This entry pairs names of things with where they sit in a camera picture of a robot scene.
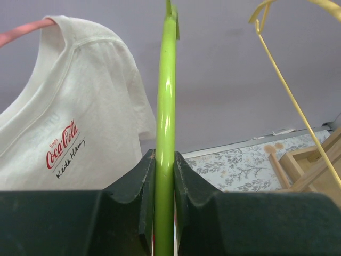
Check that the pink hanger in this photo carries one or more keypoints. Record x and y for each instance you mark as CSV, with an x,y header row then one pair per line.
x,y
19,31

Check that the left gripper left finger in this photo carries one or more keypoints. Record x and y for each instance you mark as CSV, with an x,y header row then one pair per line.
x,y
117,220

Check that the green hanger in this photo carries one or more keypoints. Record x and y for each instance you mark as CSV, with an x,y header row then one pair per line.
x,y
163,232

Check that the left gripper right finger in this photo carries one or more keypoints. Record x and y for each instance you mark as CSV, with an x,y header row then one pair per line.
x,y
211,222

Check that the wooden clothes rack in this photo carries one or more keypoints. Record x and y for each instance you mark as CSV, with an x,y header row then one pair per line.
x,y
304,170

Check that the floral table cloth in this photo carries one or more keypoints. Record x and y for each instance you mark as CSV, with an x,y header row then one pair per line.
x,y
245,166

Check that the yellow hanger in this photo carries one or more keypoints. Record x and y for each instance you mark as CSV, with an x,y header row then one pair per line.
x,y
310,73

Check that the white Coca-Cola t shirt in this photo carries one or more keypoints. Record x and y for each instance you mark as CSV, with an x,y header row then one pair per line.
x,y
79,121

